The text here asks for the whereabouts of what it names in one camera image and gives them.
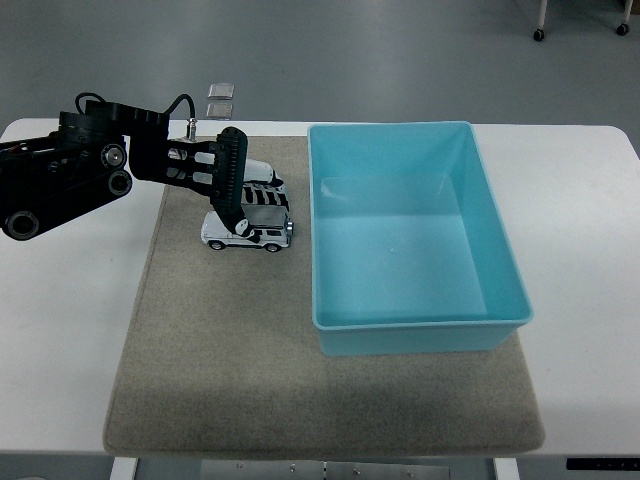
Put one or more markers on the grey metal plate with screws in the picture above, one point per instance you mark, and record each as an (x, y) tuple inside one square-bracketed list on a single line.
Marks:
[(325, 471)]

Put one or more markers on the blue plastic box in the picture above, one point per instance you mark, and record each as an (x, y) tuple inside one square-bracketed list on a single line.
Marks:
[(400, 270)]

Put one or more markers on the silver floor plate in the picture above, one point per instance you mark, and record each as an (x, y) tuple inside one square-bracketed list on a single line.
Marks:
[(221, 90), (220, 110)]

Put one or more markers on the black caster wheel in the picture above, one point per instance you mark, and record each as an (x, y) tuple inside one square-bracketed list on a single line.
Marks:
[(622, 29), (539, 35)]

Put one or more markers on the white cart leg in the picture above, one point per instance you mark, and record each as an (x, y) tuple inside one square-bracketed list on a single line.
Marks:
[(542, 12), (627, 12)]

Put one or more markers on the grey felt mat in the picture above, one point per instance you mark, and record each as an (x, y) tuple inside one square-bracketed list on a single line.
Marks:
[(225, 350)]

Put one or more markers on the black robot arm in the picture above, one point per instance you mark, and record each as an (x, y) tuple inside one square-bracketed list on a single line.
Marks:
[(65, 195)]

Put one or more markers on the white table leg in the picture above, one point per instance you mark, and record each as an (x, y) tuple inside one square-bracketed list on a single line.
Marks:
[(506, 470), (123, 470)]

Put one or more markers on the black table control panel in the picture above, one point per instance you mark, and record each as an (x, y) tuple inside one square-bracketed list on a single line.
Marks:
[(602, 464)]

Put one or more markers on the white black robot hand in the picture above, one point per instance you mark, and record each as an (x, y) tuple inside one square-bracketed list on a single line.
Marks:
[(230, 175)]

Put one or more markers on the white toy car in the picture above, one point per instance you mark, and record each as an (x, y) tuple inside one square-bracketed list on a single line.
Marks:
[(270, 235)]

